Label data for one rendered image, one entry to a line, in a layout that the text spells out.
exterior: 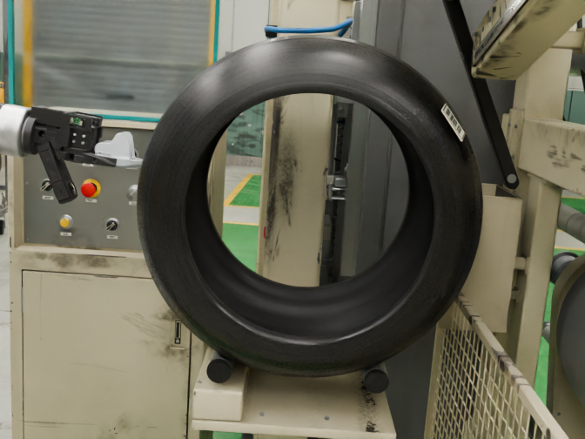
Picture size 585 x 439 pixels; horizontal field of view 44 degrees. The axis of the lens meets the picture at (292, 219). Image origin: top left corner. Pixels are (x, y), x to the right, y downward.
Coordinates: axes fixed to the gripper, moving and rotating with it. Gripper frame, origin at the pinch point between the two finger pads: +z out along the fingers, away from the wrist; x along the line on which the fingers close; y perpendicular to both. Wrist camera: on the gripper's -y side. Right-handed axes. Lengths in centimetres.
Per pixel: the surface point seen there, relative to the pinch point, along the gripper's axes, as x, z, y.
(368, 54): -9.2, 35.4, 26.1
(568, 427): 47, 111, -55
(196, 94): -10.2, 9.3, 14.9
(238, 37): 931, -71, 52
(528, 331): 23, 85, -24
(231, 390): -7.9, 23.2, -35.6
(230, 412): -8.4, 23.8, -39.5
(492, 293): 22, 74, -17
